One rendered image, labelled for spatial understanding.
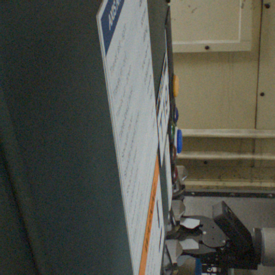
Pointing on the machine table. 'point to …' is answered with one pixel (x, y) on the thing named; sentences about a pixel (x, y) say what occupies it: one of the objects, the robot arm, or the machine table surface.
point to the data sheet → (130, 108)
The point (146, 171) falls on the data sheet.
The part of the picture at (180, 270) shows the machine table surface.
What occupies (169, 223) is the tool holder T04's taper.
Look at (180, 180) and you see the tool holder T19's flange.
